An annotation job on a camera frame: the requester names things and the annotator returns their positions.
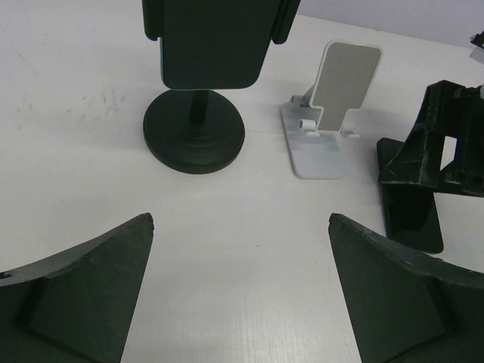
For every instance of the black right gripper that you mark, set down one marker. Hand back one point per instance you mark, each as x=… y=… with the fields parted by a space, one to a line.
x=446 y=111

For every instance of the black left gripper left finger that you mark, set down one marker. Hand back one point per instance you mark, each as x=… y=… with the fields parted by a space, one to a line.
x=76 y=305

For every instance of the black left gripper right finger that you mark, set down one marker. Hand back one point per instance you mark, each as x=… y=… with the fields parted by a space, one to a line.
x=404 y=305

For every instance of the black phone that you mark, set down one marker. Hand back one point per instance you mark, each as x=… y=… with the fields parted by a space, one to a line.
x=410 y=212

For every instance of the silver folding phone stand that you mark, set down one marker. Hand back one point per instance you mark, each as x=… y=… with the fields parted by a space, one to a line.
x=313 y=121

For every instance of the black round-base phone stand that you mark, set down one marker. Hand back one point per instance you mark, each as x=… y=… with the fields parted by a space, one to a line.
x=198 y=131

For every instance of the teal-edged black smartphone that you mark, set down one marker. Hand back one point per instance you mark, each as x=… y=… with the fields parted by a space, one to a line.
x=215 y=44

